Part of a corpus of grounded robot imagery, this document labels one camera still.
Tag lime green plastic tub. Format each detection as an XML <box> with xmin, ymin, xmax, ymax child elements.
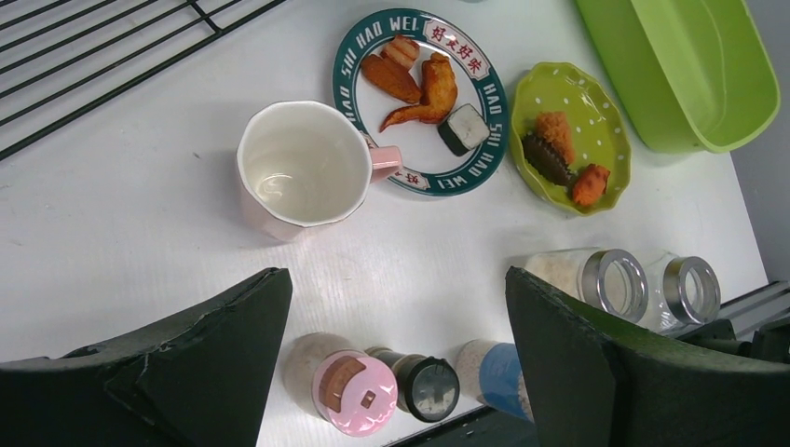
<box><xmin>577</xmin><ymin>0</ymin><xmax>781</xmax><ymax>154</ymax></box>

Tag black lid spice jar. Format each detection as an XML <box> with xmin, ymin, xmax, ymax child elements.
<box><xmin>365</xmin><ymin>346</ymin><xmax>461</xmax><ymax>423</ymax></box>

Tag pink lid spice jar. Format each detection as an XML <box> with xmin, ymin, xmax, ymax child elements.
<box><xmin>282</xmin><ymin>332</ymin><xmax>398</xmax><ymax>438</ymax></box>

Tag silver lid blue shaker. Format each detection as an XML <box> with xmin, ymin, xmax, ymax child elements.
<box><xmin>455</xmin><ymin>339</ymin><xmax>534</xmax><ymax>422</ymax></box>

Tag orange fried nugget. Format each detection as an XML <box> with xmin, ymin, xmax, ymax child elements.
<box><xmin>571</xmin><ymin>164</ymin><xmax>610</xmax><ymax>207</ymax></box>

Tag orange chicken wing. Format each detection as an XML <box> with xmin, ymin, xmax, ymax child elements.
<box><xmin>379</xmin><ymin>52</ymin><xmax>458</xmax><ymax>132</ymax></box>

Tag brown sausage piece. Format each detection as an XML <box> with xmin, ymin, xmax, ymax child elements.
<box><xmin>361</xmin><ymin>54</ymin><xmax>422</xmax><ymax>104</ymax></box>

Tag glass jar chrome rim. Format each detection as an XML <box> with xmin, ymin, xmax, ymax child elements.
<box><xmin>634</xmin><ymin>249</ymin><xmax>722</xmax><ymax>335</ymax></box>
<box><xmin>524</xmin><ymin>247</ymin><xmax>648</xmax><ymax>323</ymax></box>

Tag pink white mug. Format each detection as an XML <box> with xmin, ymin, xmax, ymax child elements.
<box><xmin>236</xmin><ymin>100</ymin><xmax>402</xmax><ymax>241</ymax></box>

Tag pink shrimp piece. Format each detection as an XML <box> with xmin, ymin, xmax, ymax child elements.
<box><xmin>380</xmin><ymin>34</ymin><xmax>420</xmax><ymax>71</ymax></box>

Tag dark sea cucumber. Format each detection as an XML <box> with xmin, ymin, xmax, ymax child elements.
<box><xmin>522</xmin><ymin>133</ymin><xmax>575</xmax><ymax>187</ymax></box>

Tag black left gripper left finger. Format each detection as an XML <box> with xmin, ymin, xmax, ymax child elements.
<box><xmin>1</xmin><ymin>268</ymin><xmax>293</xmax><ymax>446</ymax></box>

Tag black wire rack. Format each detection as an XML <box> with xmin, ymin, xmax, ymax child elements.
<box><xmin>1</xmin><ymin>0</ymin><xmax>278</xmax><ymax>159</ymax></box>

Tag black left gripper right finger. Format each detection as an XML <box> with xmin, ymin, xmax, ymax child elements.
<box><xmin>505</xmin><ymin>267</ymin><xmax>789</xmax><ymax>446</ymax></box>

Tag glass jar right chrome rim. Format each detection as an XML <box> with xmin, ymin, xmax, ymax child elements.
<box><xmin>634</xmin><ymin>249</ymin><xmax>722</xmax><ymax>335</ymax></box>

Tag green dotted small plate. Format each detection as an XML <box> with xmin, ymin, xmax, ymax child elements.
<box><xmin>509</xmin><ymin>62</ymin><xmax>632</xmax><ymax>216</ymax></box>

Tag teal rimmed white plate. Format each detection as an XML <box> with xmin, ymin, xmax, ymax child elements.
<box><xmin>333</xmin><ymin>8</ymin><xmax>511</xmax><ymax>197</ymax></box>

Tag glass jar left chrome rim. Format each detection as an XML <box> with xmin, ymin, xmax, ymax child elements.
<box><xmin>524</xmin><ymin>247</ymin><xmax>648</xmax><ymax>323</ymax></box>

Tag orange fried cutlet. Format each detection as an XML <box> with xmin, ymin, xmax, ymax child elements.
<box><xmin>535</xmin><ymin>111</ymin><xmax>576</xmax><ymax>165</ymax></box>

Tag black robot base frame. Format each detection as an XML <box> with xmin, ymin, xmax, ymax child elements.
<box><xmin>382</xmin><ymin>280</ymin><xmax>790</xmax><ymax>447</ymax></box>

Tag white sushi roll piece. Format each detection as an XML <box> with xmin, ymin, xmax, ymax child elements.
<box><xmin>437</xmin><ymin>103</ymin><xmax>490</xmax><ymax>156</ymax></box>

